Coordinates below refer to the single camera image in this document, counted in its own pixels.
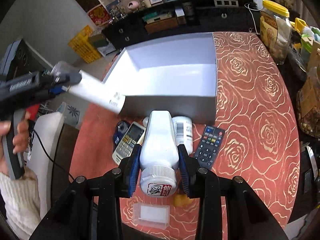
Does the black TV remote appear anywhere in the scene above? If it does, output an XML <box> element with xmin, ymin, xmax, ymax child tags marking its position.
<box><xmin>194</xmin><ymin>125</ymin><xmax>225</xmax><ymax>170</ymax></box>

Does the white barcode bottle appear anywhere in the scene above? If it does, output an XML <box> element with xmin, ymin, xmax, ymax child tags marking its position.
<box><xmin>172</xmin><ymin>116</ymin><xmax>193</xmax><ymax>155</ymax></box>

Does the yellow plastic crate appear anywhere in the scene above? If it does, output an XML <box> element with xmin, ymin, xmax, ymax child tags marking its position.
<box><xmin>68</xmin><ymin>25</ymin><xmax>102</xmax><ymax>63</ymax></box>

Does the clear plastic small box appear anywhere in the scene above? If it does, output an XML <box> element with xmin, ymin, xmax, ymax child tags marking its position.
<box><xmin>132</xmin><ymin>203</ymin><xmax>170</xmax><ymax>229</ymax></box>

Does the white plastic bottle ribbed cap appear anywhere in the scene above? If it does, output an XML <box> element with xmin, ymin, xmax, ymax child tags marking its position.
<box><xmin>139</xmin><ymin>111</ymin><xmax>179</xmax><ymax>198</ymax></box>

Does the red gold decorative poster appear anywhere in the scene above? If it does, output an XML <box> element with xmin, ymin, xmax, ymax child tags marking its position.
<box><xmin>87</xmin><ymin>4</ymin><xmax>112</xmax><ymax>26</ymax></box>

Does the black TV cabinet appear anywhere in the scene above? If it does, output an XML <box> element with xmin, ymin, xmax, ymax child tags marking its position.
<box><xmin>102</xmin><ymin>0</ymin><xmax>260</xmax><ymax>49</ymax></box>

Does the red rose-pattern tablecloth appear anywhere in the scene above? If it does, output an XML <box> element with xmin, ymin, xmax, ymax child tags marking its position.
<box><xmin>70</xmin><ymin>31</ymin><xmax>300</xmax><ymax>239</ymax></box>

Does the clear jar yellow lid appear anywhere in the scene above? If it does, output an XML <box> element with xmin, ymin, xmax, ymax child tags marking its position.
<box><xmin>260</xmin><ymin>0</ymin><xmax>292</xmax><ymax>64</ymax></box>

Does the blue black small device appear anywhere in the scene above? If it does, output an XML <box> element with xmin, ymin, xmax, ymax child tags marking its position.
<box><xmin>113</xmin><ymin>120</ymin><xmax>131</xmax><ymax>150</ymax></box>

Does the yellow small object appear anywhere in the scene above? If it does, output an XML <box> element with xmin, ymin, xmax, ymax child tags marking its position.
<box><xmin>173</xmin><ymin>193</ymin><xmax>193</xmax><ymax>207</ymax></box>

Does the white knit sleeve forearm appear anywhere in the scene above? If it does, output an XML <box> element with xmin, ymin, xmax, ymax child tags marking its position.
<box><xmin>1</xmin><ymin>167</ymin><xmax>41</xmax><ymax>239</ymax></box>

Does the person's left hand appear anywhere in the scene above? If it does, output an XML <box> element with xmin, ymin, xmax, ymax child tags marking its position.
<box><xmin>0</xmin><ymin>111</ymin><xmax>30</xmax><ymax>176</ymax></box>

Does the black cable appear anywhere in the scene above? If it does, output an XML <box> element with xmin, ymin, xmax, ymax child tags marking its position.
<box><xmin>32</xmin><ymin>129</ymin><xmax>75</xmax><ymax>181</ymax></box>

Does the white tube with text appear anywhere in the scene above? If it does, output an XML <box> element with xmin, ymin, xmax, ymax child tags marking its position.
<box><xmin>67</xmin><ymin>70</ymin><xmax>125</xmax><ymax>114</ymax></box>

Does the pink round ornament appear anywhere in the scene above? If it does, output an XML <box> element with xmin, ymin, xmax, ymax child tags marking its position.
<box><xmin>127</xmin><ymin>1</ymin><xmax>139</xmax><ymax>12</ymax></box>

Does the white open cardboard box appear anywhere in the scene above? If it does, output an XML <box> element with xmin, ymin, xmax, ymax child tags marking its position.
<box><xmin>103</xmin><ymin>33</ymin><xmax>217</xmax><ymax>124</ymax></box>

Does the jar of nuts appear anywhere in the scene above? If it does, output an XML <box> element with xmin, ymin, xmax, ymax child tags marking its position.
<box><xmin>297</xmin><ymin>66</ymin><xmax>319</xmax><ymax>138</ymax></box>

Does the white cushion chair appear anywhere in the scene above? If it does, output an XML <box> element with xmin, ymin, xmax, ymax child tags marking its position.
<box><xmin>27</xmin><ymin>112</ymin><xmax>65</xmax><ymax>218</ymax></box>

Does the white air-conditioner remote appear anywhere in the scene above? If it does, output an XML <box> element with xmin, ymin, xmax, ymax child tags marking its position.
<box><xmin>112</xmin><ymin>122</ymin><xmax>146</xmax><ymax>165</ymax></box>

